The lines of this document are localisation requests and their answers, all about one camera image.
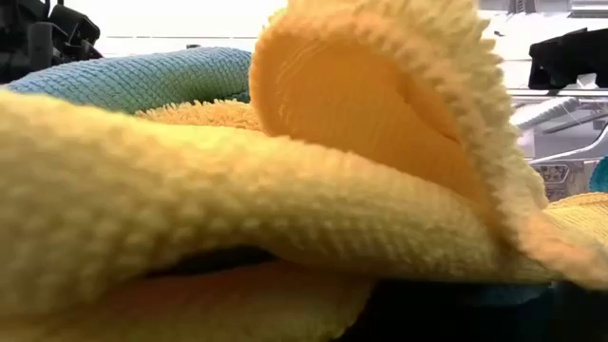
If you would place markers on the blue microfiber towel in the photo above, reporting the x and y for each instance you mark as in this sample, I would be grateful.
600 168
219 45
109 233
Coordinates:
133 81
601 178

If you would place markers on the yellow microfiber towel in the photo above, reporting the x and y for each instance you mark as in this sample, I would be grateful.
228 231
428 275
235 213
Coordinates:
237 190

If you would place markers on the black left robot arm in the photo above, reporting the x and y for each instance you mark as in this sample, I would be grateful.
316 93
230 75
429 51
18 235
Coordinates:
14 57

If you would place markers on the long horizontal light bar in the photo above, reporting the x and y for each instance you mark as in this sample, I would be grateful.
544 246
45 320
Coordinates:
546 92

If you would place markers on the clear plastic basket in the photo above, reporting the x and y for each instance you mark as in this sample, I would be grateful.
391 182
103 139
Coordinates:
565 178

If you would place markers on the silver ribbed ceiling duct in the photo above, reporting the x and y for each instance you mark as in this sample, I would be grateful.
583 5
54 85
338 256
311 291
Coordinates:
546 114

